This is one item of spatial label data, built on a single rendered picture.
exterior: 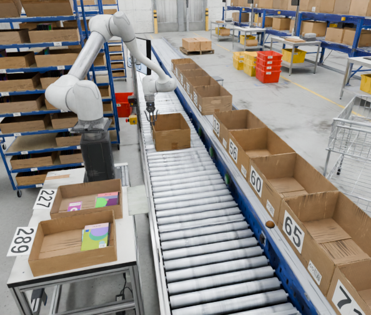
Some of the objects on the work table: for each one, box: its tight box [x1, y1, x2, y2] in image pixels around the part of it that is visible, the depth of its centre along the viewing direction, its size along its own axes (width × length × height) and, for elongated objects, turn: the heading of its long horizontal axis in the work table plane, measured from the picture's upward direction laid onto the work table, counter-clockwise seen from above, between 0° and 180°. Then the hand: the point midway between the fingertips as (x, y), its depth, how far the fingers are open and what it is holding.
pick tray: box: [28, 209, 117, 277], centre depth 151 cm, size 28×38×10 cm
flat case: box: [95, 192, 120, 208], centre depth 182 cm, size 14×19×2 cm
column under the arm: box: [80, 131, 122, 184], centre depth 203 cm, size 26×26×33 cm
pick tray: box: [50, 179, 123, 219], centre depth 179 cm, size 28×38×10 cm
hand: (152, 125), depth 255 cm, fingers closed, pressing on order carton
